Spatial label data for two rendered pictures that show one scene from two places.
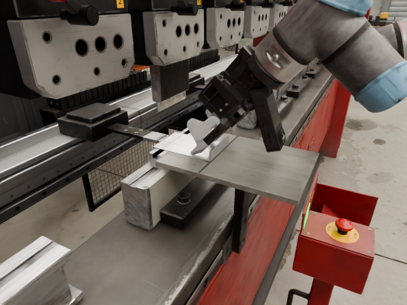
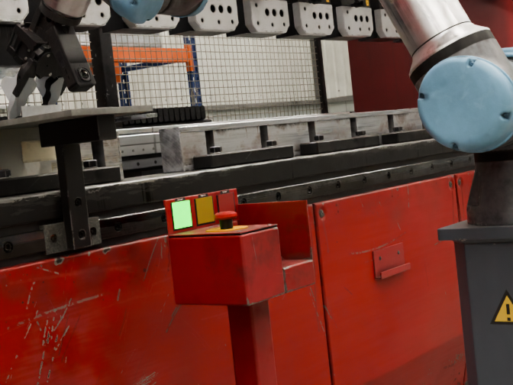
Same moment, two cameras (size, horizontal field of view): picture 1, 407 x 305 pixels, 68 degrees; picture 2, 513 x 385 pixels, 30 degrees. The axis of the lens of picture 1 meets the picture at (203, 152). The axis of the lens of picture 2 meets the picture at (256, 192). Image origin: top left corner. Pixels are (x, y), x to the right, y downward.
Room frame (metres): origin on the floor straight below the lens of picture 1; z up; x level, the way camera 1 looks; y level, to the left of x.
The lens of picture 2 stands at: (-1.03, -0.65, 0.92)
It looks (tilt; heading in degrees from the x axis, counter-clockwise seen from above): 3 degrees down; 10
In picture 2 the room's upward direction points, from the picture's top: 6 degrees counter-clockwise
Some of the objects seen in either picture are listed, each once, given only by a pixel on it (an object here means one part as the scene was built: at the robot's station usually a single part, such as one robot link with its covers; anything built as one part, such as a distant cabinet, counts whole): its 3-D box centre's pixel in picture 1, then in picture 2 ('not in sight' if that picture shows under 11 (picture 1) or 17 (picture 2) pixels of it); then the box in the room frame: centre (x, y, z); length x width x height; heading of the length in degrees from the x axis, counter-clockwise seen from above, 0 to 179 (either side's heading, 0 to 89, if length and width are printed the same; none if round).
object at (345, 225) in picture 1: (343, 228); (226, 221); (0.55, -0.33, 0.79); 0.04 x 0.04 x 0.04
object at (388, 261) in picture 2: (312, 146); (392, 260); (1.41, -0.56, 0.58); 0.15 x 0.02 x 0.07; 152
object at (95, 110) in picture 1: (117, 124); not in sight; (0.65, 0.20, 1.01); 0.26 x 0.12 x 0.05; 62
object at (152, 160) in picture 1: (182, 141); not in sight; (0.61, 0.05, 0.98); 0.20 x 0.03 x 0.03; 152
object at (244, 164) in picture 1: (239, 158); (59, 118); (0.51, -0.07, 1.00); 0.26 x 0.18 x 0.01; 62
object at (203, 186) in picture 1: (206, 183); (50, 181); (0.59, -0.01, 0.89); 0.30 x 0.05 x 0.03; 152
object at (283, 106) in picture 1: (276, 111); (245, 156); (1.09, -0.27, 0.89); 0.30 x 0.05 x 0.03; 152
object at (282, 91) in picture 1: (300, 68); (372, 128); (1.69, -0.53, 0.92); 1.67 x 0.06 x 0.10; 152
